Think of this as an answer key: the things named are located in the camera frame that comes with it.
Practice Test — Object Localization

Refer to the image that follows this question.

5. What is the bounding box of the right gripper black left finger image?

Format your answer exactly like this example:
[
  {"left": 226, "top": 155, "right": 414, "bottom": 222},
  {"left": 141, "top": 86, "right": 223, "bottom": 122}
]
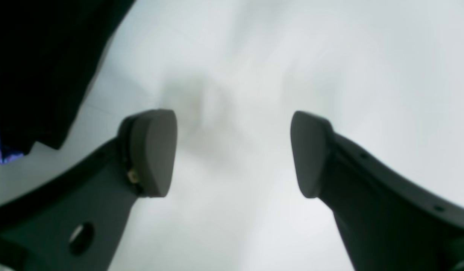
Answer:
[{"left": 0, "top": 109, "right": 178, "bottom": 271}]

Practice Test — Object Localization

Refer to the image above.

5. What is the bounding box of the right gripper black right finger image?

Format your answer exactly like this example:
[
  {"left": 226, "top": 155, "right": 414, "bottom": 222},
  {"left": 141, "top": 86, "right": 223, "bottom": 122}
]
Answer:
[{"left": 290, "top": 110, "right": 464, "bottom": 271}]

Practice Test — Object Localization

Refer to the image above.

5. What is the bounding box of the black printed T-shirt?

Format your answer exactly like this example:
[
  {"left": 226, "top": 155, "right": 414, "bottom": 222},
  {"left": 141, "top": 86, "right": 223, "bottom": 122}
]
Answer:
[{"left": 0, "top": 0, "right": 134, "bottom": 164}]

